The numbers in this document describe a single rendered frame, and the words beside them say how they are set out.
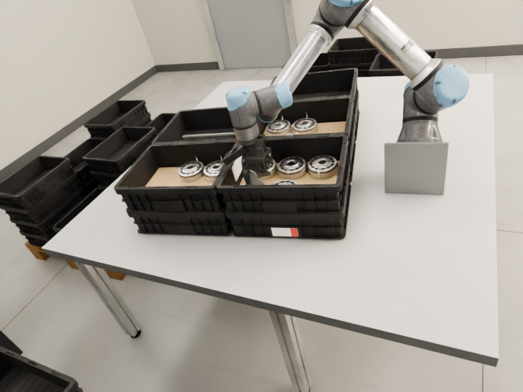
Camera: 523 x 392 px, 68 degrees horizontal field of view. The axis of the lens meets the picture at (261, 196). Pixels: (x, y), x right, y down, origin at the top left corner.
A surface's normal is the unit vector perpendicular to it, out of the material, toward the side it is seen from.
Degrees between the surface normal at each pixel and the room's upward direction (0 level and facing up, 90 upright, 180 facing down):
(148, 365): 0
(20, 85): 90
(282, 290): 0
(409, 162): 90
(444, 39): 90
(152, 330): 0
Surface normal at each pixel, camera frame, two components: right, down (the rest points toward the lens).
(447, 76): 0.18, 0.05
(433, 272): -0.20, -0.78
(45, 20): 0.90, 0.10
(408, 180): -0.31, 0.63
